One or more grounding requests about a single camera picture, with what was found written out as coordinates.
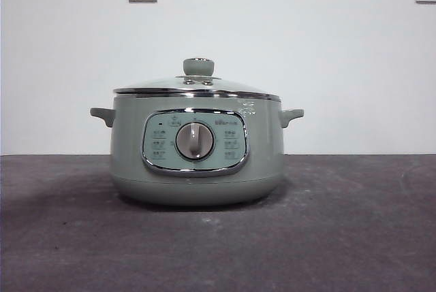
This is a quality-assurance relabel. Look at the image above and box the glass lid with green knob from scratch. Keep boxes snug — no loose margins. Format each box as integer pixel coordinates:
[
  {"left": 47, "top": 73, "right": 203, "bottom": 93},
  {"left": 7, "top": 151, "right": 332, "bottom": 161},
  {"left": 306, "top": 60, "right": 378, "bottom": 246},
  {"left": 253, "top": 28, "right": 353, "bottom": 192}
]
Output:
[{"left": 112, "top": 57, "right": 283, "bottom": 103}]

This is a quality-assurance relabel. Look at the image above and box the pale green electric pot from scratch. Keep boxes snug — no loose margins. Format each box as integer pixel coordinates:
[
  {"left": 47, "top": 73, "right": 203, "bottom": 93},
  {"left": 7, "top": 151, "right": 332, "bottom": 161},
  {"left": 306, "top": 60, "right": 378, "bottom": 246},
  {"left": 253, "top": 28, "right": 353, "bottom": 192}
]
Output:
[{"left": 89, "top": 97, "right": 305, "bottom": 208}]

